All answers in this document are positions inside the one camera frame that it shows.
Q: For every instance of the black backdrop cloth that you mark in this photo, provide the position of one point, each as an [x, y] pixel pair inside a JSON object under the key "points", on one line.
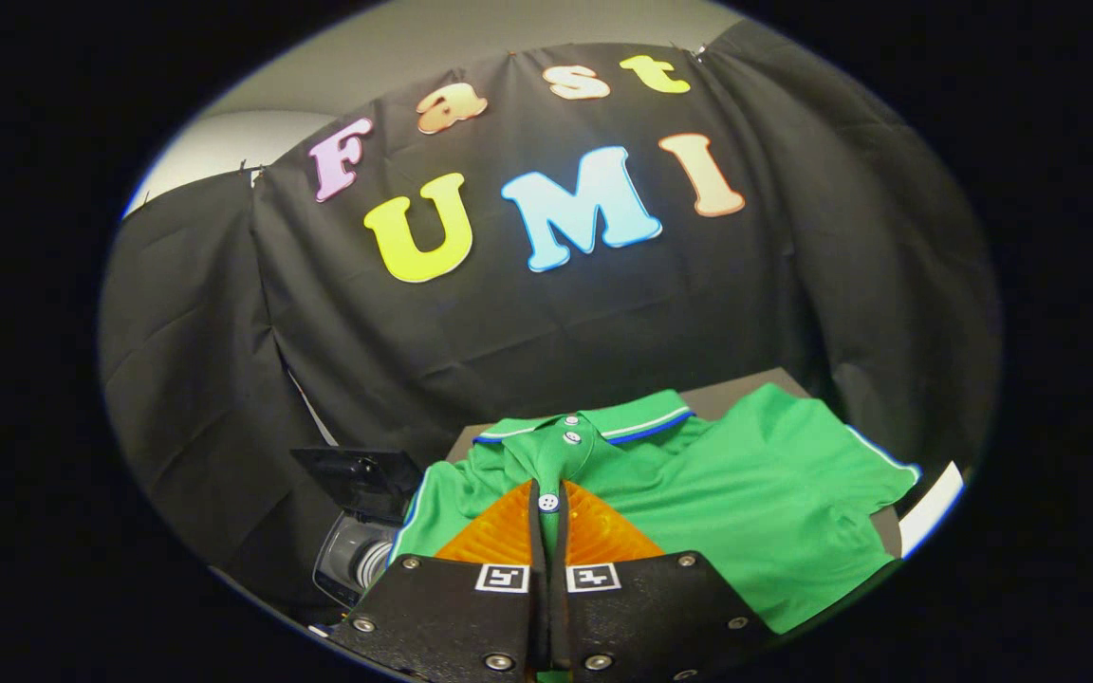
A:
{"points": [[556, 323]]}

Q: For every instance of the beige cabinet with dark top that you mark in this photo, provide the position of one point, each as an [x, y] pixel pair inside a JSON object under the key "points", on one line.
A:
{"points": [[746, 393]]}

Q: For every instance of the green polo shirt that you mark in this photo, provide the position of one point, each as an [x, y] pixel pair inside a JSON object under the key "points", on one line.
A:
{"points": [[755, 484]]}

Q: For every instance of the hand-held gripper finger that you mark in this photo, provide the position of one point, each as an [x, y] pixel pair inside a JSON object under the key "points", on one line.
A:
{"points": [[537, 588], [558, 588]]}

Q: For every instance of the white flat sheet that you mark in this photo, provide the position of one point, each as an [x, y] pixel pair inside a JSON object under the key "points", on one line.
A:
{"points": [[935, 503]]}

